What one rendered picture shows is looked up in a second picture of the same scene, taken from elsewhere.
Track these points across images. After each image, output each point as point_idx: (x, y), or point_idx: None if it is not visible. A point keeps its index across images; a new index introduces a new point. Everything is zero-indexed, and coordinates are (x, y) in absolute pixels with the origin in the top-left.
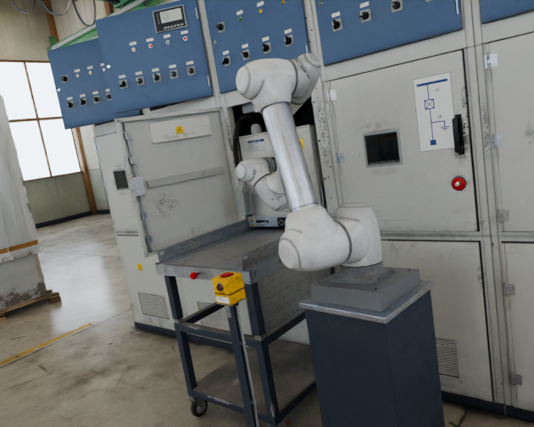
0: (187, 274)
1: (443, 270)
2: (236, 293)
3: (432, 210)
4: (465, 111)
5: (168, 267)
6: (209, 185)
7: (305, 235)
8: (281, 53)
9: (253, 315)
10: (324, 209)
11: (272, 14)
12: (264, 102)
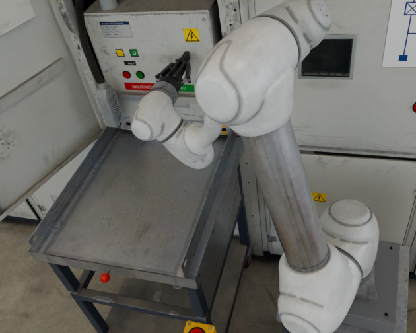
0: (89, 267)
1: (376, 184)
2: None
3: (380, 130)
4: None
5: (53, 257)
6: (51, 90)
7: (328, 310)
8: None
9: (197, 304)
10: (340, 258)
11: None
12: (259, 131)
